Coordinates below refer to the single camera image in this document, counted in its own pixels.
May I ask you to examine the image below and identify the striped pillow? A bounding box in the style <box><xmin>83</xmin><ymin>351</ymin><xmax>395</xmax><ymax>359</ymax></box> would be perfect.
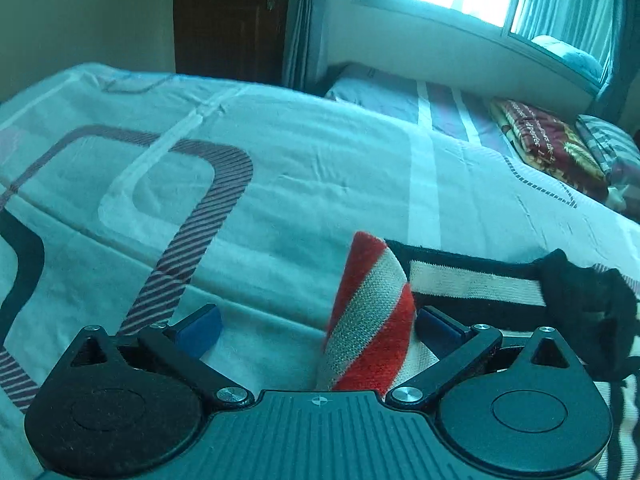
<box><xmin>574</xmin><ymin>114</ymin><xmax>640</xmax><ymax>198</ymax></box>

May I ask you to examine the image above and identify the striped knitted sweater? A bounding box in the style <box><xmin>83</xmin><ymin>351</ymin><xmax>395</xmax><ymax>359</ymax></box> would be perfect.
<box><xmin>315</xmin><ymin>231</ymin><xmax>640</xmax><ymax>480</ymax></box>

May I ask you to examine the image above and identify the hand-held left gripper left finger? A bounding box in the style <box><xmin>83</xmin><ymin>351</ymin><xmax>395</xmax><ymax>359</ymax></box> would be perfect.
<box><xmin>70</xmin><ymin>304</ymin><xmax>255</xmax><ymax>408</ymax></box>

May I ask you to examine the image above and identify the black cloth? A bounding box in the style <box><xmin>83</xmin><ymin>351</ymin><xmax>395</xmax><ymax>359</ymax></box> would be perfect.
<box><xmin>532</xmin><ymin>249</ymin><xmax>640</xmax><ymax>382</ymax></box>

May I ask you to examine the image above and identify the bed with patterned sheet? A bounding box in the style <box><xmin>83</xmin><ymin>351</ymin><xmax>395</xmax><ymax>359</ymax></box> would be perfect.
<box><xmin>0</xmin><ymin>62</ymin><xmax>640</xmax><ymax>480</ymax></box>

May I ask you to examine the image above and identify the dark wooden door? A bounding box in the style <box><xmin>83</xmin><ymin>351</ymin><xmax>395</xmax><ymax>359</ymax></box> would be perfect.
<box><xmin>172</xmin><ymin>0</ymin><xmax>294</xmax><ymax>87</ymax></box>

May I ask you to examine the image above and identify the folded red printed blanket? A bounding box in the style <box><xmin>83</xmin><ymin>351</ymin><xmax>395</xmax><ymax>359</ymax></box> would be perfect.
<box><xmin>489</xmin><ymin>98</ymin><xmax>612</xmax><ymax>204</ymax></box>

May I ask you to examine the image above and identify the bed with striped sheet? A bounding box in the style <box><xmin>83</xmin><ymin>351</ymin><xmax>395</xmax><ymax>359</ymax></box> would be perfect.
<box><xmin>324</xmin><ymin>62</ymin><xmax>640</xmax><ymax>221</ymax></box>

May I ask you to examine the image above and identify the teal curtain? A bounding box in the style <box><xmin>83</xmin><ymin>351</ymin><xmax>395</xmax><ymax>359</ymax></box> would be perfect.
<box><xmin>281</xmin><ymin>0</ymin><xmax>332</xmax><ymax>97</ymax></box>
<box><xmin>514</xmin><ymin>0</ymin><xmax>616</xmax><ymax>61</ymax></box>

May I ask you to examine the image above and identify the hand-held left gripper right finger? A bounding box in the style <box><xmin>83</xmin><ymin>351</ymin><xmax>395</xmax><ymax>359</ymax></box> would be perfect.
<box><xmin>387</xmin><ymin>305</ymin><xmax>584</xmax><ymax>413</ymax></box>

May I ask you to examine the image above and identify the teal cushion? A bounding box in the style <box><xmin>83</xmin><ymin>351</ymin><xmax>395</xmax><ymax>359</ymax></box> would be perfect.
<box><xmin>530</xmin><ymin>35</ymin><xmax>604</xmax><ymax>82</ymax></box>

